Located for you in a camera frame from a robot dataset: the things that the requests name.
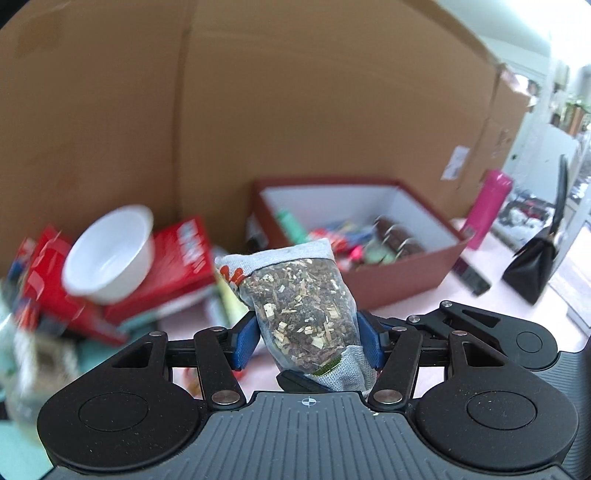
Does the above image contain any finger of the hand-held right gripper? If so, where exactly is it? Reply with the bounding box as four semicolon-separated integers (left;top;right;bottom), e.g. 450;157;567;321
407;300;513;354

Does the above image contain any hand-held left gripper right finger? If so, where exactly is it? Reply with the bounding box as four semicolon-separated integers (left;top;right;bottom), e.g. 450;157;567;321
356;310;506;411

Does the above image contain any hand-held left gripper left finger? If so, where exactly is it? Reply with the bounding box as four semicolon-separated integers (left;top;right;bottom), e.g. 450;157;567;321
111;311;262;411

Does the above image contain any red-brown cardboard box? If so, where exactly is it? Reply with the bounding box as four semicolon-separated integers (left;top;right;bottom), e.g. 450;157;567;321
247;178;469;312

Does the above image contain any dried herb sachet packet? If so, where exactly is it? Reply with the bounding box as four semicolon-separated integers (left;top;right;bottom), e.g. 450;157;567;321
215;237;377;393

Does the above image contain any black flat box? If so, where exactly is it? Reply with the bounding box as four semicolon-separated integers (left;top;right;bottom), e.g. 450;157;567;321
452;256;492;297

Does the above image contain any black handbag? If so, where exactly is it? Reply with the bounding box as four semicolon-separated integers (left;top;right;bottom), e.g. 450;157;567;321
502;154;571;305

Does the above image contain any large red carton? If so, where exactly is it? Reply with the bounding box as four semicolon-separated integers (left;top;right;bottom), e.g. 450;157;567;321
104;216;218;324

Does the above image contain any pink bottle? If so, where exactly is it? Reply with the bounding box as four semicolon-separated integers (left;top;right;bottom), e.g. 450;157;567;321
459;169;514;251

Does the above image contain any green label bottle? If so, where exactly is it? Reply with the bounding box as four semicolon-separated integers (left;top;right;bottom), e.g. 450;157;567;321
276;210;308;243

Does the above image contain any teal flat box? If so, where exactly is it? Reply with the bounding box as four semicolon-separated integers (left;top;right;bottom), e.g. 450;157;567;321
76;309;160;374

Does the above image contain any white shipping label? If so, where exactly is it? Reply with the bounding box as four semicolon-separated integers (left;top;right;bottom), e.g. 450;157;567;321
441;145;471;181

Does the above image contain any white bowl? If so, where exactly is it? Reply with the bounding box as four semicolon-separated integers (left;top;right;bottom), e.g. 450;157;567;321
61;204;155;305

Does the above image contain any white cabinet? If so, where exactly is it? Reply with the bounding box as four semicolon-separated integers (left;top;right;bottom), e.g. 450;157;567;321
505;122;583;204

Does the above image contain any small red carton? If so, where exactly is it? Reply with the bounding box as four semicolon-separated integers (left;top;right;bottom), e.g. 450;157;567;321
18;226;130;347

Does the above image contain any clear glass jar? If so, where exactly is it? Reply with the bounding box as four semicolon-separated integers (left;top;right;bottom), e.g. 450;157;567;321
0;314;79;421

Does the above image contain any copper plant pot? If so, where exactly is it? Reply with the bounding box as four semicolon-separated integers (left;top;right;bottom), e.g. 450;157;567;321
566;104;587;137

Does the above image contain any large brown cardboard box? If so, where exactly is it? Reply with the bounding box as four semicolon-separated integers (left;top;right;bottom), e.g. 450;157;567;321
0;0;504;282

